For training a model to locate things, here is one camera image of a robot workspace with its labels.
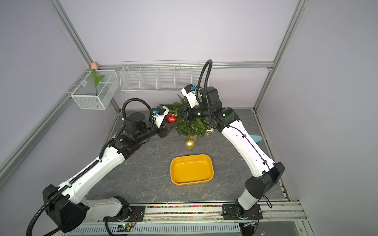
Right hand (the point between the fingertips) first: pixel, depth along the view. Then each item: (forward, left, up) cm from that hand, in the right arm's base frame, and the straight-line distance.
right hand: (177, 110), depth 67 cm
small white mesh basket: (+16, +52, -4) cm, 55 cm away
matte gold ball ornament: (-6, -5, -20) cm, 22 cm away
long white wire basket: (+40, +16, -8) cm, 44 cm away
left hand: (-1, +3, -6) cm, 7 cm away
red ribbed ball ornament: (-2, +3, -3) cm, 5 cm away
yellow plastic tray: (-12, -6, -40) cm, 43 cm away
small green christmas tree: (+3, -6, -19) cm, 20 cm away
